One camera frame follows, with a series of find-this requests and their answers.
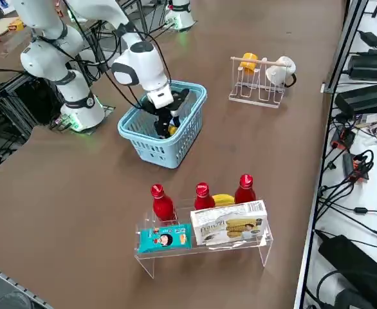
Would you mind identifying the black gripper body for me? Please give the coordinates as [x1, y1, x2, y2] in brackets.
[142, 89, 191, 119]

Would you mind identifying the blue plastic basket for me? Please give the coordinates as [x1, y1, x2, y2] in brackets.
[117, 80, 208, 169]

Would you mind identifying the clear acrylic rack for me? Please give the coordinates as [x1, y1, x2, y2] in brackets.
[133, 196, 275, 279]

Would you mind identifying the yellow plastic cup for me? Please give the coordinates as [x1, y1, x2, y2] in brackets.
[239, 52, 260, 75]

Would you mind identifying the yellow starfruit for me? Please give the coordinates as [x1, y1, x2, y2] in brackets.
[211, 193, 235, 207]

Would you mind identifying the white mug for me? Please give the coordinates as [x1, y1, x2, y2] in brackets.
[265, 56, 297, 88]

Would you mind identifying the teal snack packet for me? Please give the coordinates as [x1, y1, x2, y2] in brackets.
[138, 223, 193, 254]

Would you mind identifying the white biscuit box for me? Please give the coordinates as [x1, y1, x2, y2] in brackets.
[190, 200, 270, 247]

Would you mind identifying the orange and black device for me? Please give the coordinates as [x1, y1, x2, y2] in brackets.
[342, 150, 374, 183]
[331, 126, 356, 151]

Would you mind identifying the yellow cardboard box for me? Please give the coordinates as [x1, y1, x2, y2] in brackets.
[8, 19, 25, 33]

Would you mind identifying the dark power brick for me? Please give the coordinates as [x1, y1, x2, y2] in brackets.
[335, 82, 377, 117]

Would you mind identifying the small black adapter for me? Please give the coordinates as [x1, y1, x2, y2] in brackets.
[358, 30, 377, 48]

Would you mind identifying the large black power brick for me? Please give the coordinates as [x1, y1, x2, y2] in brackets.
[318, 234, 377, 309]

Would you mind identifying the white wire cup rack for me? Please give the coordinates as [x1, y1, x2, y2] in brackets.
[228, 56, 288, 109]

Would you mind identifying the aluminium frame post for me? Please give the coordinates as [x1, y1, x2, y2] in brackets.
[324, 0, 369, 86]

